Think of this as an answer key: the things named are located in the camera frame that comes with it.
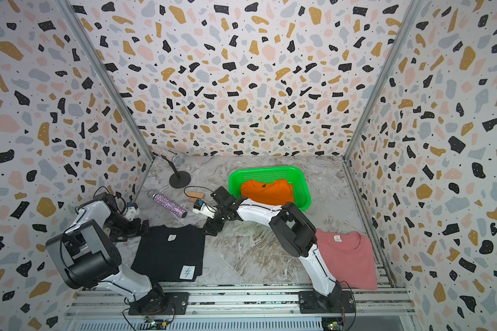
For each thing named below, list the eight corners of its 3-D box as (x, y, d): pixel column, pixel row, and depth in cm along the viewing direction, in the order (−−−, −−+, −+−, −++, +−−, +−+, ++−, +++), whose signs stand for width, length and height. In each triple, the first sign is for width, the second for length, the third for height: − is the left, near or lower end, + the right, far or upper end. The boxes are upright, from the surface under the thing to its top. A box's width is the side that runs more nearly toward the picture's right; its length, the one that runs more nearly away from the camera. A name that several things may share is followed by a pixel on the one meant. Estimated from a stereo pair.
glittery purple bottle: (149, 198, 105) (146, 193, 102) (155, 193, 108) (152, 188, 104) (182, 219, 98) (179, 215, 94) (188, 213, 100) (185, 209, 97)
